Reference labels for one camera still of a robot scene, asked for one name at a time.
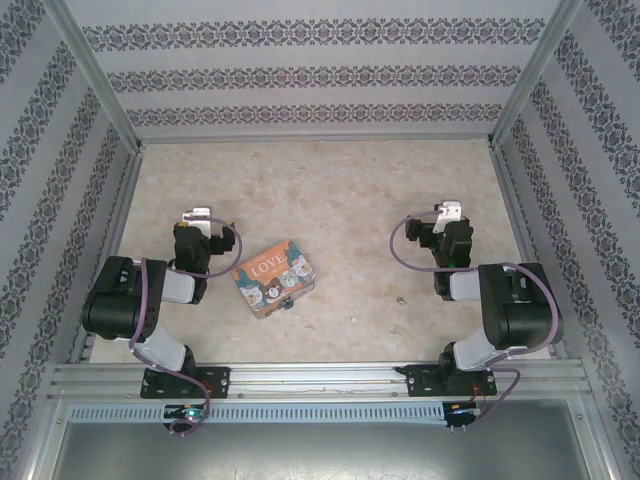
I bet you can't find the aluminium mounting rail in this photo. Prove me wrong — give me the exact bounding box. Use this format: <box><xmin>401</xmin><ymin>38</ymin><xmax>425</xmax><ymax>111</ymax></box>
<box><xmin>49</xmin><ymin>362</ymin><xmax>590</xmax><ymax>401</ymax></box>

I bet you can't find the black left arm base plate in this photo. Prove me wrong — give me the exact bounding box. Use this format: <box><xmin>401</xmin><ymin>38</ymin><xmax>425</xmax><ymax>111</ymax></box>
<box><xmin>141</xmin><ymin>366</ymin><xmax>231</xmax><ymax>400</ymax></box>

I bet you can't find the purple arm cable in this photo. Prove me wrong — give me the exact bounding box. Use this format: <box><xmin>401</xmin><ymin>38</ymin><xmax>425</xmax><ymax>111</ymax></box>
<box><xmin>389</xmin><ymin>209</ymin><xmax>560</xmax><ymax>432</ymax></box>
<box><xmin>128</xmin><ymin>215</ymin><xmax>245</xmax><ymax>436</ymax></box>

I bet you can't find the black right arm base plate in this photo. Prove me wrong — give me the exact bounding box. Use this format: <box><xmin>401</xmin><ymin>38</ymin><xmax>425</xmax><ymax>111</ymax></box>
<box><xmin>394</xmin><ymin>364</ymin><xmax>499</xmax><ymax>399</ymax></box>

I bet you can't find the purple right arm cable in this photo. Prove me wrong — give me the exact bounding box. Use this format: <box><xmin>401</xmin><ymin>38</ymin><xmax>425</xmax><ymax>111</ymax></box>
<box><xmin>389</xmin><ymin>209</ymin><xmax>560</xmax><ymax>432</ymax></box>

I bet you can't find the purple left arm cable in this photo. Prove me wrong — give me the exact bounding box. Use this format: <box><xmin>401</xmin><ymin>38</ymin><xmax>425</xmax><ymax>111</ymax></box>
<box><xmin>128</xmin><ymin>215</ymin><xmax>245</xmax><ymax>436</ymax></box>

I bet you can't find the grey slotted cable duct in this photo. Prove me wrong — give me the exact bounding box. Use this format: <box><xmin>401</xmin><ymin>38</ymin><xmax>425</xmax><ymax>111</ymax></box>
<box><xmin>67</xmin><ymin>403</ymin><xmax>446</xmax><ymax>424</ymax></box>

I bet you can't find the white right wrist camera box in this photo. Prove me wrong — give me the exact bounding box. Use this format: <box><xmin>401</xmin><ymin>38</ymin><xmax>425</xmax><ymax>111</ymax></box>
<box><xmin>432</xmin><ymin>199</ymin><xmax>464</xmax><ymax>235</ymax></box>

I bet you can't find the aluminium frame post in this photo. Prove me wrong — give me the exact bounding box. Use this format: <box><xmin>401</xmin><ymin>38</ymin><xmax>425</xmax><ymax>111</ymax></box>
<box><xmin>489</xmin><ymin>0</ymin><xmax>585</xmax><ymax>147</ymax></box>
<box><xmin>43</xmin><ymin>0</ymin><xmax>144</xmax><ymax>149</ymax></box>

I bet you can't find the grey metal panel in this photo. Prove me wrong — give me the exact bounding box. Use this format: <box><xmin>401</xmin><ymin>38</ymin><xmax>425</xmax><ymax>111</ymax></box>
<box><xmin>47</xmin><ymin>422</ymin><xmax>609</xmax><ymax>480</ymax></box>

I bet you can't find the orange LOVE bear print box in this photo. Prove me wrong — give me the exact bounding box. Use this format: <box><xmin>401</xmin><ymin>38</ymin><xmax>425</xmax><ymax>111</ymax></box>
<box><xmin>232</xmin><ymin>238</ymin><xmax>317</xmax><ymax>319</ymax></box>

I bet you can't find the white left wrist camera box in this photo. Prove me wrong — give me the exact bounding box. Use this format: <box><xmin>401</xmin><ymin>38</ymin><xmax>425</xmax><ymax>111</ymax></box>
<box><xmin>181</xmin><ymin>205</ymin><xmax>214</xmax><ymax>235</ymax></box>

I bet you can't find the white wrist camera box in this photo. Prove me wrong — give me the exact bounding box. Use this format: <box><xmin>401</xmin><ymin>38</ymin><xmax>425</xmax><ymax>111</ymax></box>
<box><xmin>432</xmin><ymin>199</ymin><xmax>464</xmax><ymax>235</ymax></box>
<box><xmin>181</xmin><ymin>205</ymin><xmax>214</xmax><ymax>235</ymax></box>

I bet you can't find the aluminium frame side rail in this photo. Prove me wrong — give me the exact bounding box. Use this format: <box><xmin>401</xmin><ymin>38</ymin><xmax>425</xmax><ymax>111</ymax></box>
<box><xmin>490</xmin><ymin>143</ymin><xmax>569</xmax><ymax>360</ymax></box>
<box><xmin>69</xmin><ymin>144</ymin><xmax>145</xmax><ymax>362</ymax></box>

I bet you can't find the left controller board green light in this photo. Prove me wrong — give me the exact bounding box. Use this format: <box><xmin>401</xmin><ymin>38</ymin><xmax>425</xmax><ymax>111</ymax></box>
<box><xmin>162</xmin><ymin>403</ymin><xmax>209</xmax><ymax>437</ymax></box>

